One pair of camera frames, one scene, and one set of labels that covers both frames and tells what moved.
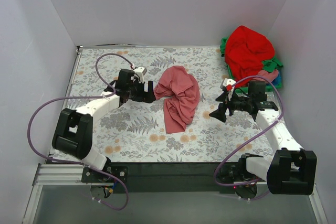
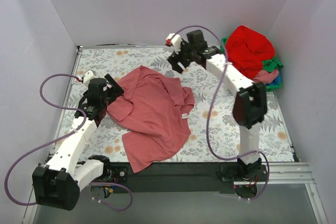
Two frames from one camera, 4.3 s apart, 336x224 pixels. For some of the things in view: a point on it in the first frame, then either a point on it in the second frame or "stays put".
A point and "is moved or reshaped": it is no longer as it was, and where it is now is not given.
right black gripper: (227, 105) -> (179, 57)
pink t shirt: (181, 91) is moved or reshaped
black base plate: (142, 177) stays put
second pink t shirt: (270, 76) stays put
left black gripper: (143, 92) -> (112, 89)
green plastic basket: (270, 85) stays put
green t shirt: (269, 65) stays put
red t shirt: (245, 50) stays put
